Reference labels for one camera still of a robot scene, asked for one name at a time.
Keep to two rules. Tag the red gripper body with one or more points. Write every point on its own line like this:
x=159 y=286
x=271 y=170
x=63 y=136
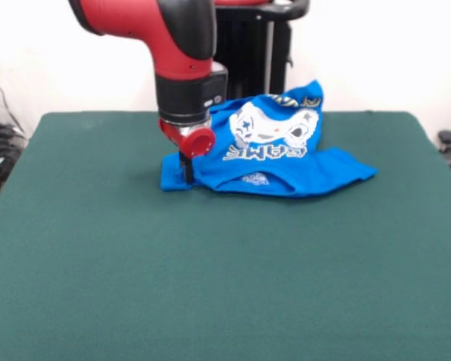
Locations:
x=195 y=143

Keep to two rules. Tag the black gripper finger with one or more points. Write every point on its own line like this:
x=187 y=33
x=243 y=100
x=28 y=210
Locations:
x=187 y=169

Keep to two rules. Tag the blue printed t-shirt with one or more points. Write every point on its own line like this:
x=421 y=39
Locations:
x=285 y=161

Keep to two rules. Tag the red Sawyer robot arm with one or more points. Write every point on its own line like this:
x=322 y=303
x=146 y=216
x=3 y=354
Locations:
x=165 y=45

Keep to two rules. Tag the dark green table cloth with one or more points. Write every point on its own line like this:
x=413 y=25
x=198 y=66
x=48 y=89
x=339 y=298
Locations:
x=135 y=282

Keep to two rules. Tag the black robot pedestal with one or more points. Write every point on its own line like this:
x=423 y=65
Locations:
x=255 y=56

